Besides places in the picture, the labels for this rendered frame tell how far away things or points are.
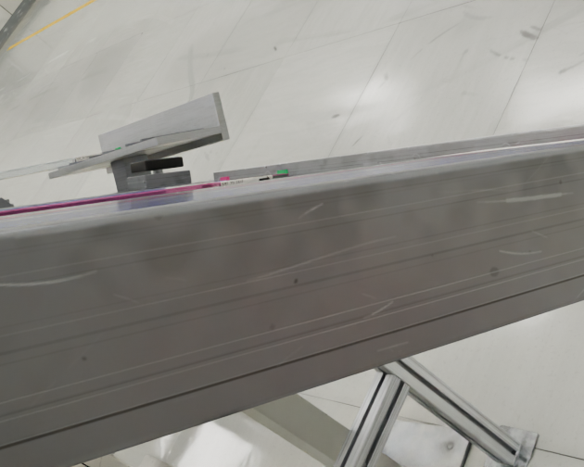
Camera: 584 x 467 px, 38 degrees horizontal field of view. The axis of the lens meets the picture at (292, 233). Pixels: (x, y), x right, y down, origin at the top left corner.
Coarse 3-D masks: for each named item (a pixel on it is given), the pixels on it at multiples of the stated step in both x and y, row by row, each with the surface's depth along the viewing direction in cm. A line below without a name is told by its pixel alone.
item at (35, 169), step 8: (64, 160) 129; (72, 160) 130; (24, 168) 125; (32, 168) 126; (40, 168) 127; (48, 168) 128; (56, 168) 128; (0, 176) 123; (8, 176) 124; (16, 176) 125
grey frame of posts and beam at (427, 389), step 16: (384, 368) 123; (400, 368) 124; (416, 368) 126; (416, 384) 126; (432, 384) 128; (416, 400) 130; (432, 400) 128; (448, 400) 131; (464, 400) 132; (448, 416) 130; (464, 416) 133; (480, 416) 134; (464, 432) 133; (480, 432) 134; (496, 432) 136; (480, 448) 138; (496, 448) 136; (512, 448) 139; (512, 464) 138
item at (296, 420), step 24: (264, 408) 133; (288, 408) 136; (312, 408) 139; (288, 432) 136; (312, 432) 138; (336, 432) 141; (408, 432) 159; (432, 432) 154; (456, 432) 150; (312, 456) 144; (336, 456) 141; (384, 456) 148; (408, 456) 155; (432, 456) 151; (456, 456) 147
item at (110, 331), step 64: (256, 192) 26; (320, 192) 26; (384, 192) 28; (448, 192) 30; (512, 192) 32; (576, 192) 34; (0, 256) 21; (64, 256) 22; (128, 256) 23; (192, 256) 24; (256, 256) 25; (320, 256) 26; (384, 256) 28; (448, 256) 30; (512, 256) 32; (576, 256) 34; (0, 320) 21; (64, 320) 22; (128, 320) 23; (192, 320) 24; (256, 320) 25; (320, 320) 26; (384, 320) 28; (448, 320) 30; (512, 320) 32; (0, 384) 21; (64, 384) 22; (128, 384) 23; (192, 384) 24; (256, 384) 25; (320, 384) 26; (0, 448) 21; (64, 448) 22
